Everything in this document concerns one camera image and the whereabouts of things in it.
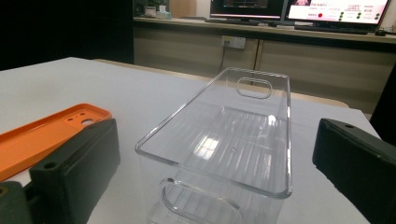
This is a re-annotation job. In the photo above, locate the beige long counter cabinet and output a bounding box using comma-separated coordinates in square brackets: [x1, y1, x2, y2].
[134, 17, 396, 115]

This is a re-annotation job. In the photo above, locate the orange phone case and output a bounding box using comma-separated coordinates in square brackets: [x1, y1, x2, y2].
[0, 103, 113, 182]

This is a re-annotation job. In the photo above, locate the black keyboard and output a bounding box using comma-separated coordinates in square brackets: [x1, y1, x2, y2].
[293, 23, 370, 35]
[205, 18, 261, 26]

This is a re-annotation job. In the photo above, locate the white wall socket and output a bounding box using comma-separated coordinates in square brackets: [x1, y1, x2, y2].
[221, 35, 247, 49]

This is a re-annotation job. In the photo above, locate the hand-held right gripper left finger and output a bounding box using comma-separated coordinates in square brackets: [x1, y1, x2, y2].
[29, 118, 121, 224]

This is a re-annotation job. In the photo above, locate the clear plastic container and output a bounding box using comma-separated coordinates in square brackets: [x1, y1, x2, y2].
[134, 66, 293, 224]

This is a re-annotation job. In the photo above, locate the pale tissue box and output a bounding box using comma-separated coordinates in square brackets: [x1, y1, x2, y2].
[155, 4, 173, 21]

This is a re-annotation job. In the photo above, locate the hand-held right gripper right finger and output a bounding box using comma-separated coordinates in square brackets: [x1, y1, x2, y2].
[312, 118, 396, 224]

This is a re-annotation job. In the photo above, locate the small potted plant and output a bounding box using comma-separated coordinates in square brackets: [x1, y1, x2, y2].
[136, 0, 158, 18]

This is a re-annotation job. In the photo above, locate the dark computer monitor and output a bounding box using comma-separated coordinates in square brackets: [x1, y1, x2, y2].
[209, 0, 286, 21]

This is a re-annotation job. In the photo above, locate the dark curtain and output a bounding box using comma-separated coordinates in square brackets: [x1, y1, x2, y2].
[0, 0, 134, 72]

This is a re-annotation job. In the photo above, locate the black power cable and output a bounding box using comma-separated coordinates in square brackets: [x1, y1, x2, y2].
[218, 40, 230, 75]

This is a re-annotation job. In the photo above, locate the bright white-screen computer monitor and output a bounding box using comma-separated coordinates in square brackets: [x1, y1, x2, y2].
[284, 0, 391, 26]

